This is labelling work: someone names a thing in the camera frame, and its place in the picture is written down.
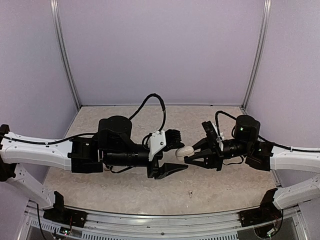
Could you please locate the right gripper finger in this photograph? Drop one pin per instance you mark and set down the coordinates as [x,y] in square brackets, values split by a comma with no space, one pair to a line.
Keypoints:
[203,159]
[201,144]

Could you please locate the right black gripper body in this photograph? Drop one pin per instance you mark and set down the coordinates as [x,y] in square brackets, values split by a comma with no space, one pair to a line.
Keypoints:
[218,153]

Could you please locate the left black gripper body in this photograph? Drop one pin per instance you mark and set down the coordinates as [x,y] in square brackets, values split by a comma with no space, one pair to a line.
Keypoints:
[158,157]

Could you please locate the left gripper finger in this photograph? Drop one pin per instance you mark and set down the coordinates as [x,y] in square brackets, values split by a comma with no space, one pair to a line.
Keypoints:
[173,146]
[168,169]

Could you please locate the white earbud charging case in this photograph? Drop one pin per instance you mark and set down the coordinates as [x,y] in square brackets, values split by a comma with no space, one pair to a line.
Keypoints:
[186,151]

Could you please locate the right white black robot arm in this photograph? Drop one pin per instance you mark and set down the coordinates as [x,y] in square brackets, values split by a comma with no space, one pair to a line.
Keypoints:
[260,154]

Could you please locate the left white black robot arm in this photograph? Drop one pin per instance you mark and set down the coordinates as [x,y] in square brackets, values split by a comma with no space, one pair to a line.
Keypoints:
[86,153]

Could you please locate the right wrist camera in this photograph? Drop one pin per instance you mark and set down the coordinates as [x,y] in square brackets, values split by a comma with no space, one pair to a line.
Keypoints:
[213,139]

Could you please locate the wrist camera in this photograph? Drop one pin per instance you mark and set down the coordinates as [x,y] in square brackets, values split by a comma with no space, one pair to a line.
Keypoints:
[213,139]
[158,140]

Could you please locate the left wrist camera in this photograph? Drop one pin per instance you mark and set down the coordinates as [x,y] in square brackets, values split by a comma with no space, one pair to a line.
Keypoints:
[158,140]

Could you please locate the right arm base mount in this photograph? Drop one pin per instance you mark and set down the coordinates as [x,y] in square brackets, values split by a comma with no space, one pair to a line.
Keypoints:
[265,212]

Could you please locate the front aluminium rail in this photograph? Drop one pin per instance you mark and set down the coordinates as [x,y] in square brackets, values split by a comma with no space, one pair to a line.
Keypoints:
[101,225]

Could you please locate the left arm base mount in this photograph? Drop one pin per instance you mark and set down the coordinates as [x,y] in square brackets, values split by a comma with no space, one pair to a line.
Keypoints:
[60,214]

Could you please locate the right aluminium post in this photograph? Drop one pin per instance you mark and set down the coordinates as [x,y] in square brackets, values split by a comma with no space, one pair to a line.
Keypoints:
[258,54]

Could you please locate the aluminium post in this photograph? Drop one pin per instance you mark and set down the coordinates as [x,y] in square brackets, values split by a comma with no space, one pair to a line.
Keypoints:
[258,54]
[54,5]

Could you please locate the left aluminium post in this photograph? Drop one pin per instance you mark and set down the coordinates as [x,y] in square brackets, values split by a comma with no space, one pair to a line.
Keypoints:
[54,5]

